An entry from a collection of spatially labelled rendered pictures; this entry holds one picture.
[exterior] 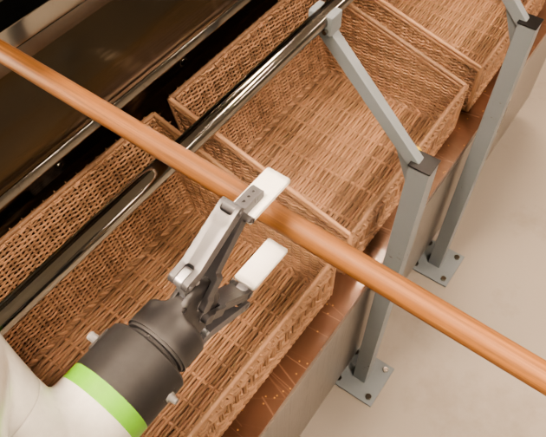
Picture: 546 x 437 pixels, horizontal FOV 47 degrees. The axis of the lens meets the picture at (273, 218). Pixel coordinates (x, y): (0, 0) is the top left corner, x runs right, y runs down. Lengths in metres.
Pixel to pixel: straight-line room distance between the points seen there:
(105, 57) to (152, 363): 0.74
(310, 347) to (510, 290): 1.01
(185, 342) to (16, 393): 0.16
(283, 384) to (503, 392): 0.89
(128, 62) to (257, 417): 0.72
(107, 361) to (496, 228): 1.84
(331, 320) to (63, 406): 0.84
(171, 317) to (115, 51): 0.72
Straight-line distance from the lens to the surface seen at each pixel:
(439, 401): 1.95
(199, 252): 0.61
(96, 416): 0.60
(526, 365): 0.67
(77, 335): 1.38
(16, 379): 0.56
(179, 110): 1.37
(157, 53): 1.31
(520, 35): 1.49
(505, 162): 2.51
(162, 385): 0.62
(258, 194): 0.64
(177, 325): 0.63
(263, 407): 1.27
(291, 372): 1.30
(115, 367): 0.61
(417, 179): 1.13
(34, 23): 1.10
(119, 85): 1.26
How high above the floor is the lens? 1.78
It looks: 54 degrees down
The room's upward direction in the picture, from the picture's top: straight up
